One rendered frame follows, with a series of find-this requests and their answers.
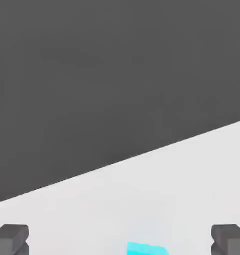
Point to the small cyan cube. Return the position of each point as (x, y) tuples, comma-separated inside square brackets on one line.
[(145, 249)]

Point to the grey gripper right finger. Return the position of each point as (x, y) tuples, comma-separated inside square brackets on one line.
[(230, 240)]

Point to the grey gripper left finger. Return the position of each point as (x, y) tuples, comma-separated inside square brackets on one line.
[(9, 239)]

